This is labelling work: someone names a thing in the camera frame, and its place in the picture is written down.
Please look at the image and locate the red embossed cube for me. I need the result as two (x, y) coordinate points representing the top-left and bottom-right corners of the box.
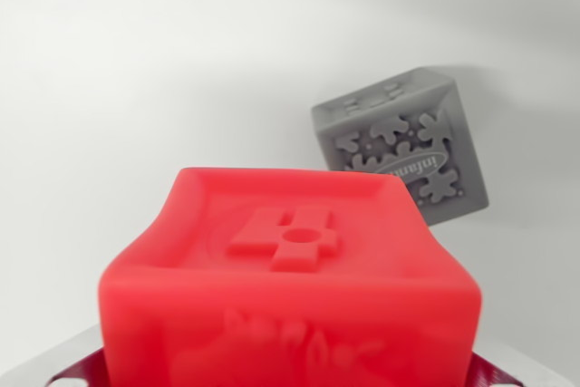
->
(97, 167), (483, 387)

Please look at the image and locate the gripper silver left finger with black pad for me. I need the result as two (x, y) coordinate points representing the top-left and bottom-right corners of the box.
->
(7, 323), (109, 387)

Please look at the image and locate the grey embossed cube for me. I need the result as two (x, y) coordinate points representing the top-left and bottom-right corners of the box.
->
(310, 66), (490, 227)

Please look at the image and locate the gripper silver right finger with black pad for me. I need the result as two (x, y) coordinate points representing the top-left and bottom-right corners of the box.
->
(470, 332), (573, 387)

